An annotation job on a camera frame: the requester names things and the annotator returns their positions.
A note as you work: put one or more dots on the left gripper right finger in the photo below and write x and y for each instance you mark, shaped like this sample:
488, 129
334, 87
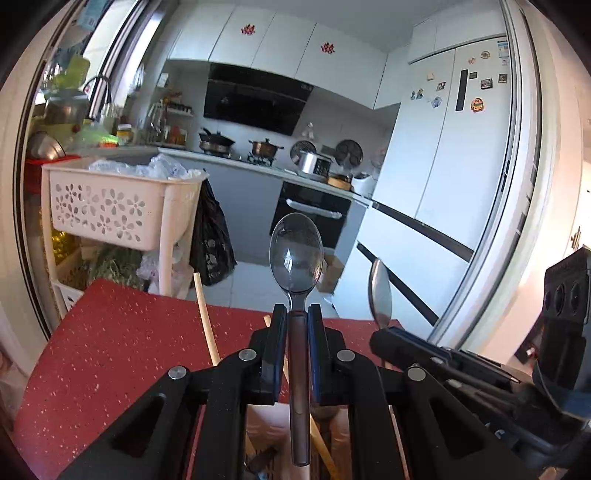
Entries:
403, 424

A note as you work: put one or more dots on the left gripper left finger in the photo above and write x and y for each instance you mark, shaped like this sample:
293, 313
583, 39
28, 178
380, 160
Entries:
191, 424

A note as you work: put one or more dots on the white plastic utensil holder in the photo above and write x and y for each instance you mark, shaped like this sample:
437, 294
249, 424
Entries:
365, 441

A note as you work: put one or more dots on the steel spoon dark handle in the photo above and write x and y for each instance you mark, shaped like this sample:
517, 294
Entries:
296, 264

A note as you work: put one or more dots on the black kitchen faucet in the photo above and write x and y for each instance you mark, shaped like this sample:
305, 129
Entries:
98, 90

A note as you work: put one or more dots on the cardboard box on floor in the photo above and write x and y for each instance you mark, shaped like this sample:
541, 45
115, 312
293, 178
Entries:
331, 272

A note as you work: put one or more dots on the black plastic bag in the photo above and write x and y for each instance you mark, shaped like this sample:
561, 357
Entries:
211, 252

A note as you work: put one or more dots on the gold foil package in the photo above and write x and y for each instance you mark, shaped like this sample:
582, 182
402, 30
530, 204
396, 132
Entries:
63, 244

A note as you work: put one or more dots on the built-in black oven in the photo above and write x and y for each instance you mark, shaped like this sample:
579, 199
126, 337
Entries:
327, 211

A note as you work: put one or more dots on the white double-door refrigerator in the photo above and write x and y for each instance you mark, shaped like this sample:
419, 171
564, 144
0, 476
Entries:
437, 186

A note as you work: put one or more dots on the white perforated storage cart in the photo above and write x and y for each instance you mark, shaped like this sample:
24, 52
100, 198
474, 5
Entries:
135, 212

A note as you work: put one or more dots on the silver rice cooker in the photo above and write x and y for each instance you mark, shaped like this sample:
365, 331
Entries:
315, 166

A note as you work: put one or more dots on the black wok on stove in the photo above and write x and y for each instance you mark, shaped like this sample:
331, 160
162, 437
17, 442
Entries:
214, 143

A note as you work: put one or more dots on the brown cooking pot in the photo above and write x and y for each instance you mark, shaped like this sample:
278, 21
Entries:
265, 149

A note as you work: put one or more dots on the steel pot by sink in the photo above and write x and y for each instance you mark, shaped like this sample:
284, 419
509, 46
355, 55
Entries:
66, 106

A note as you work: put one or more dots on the black range hood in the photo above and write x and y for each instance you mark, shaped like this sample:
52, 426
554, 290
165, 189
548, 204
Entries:
255, 98

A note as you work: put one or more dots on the green plastic container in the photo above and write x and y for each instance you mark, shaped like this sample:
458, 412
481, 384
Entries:
74, 75

